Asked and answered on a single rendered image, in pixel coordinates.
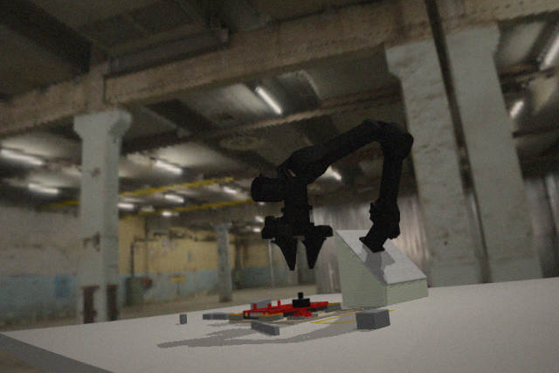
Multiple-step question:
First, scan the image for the black tyre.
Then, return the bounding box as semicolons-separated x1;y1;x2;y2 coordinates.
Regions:
293;298;310;307

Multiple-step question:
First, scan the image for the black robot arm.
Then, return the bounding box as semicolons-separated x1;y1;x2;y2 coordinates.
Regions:
251;118;414;253

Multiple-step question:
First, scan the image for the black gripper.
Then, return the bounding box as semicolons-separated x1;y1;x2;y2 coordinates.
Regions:
261;200;334;271

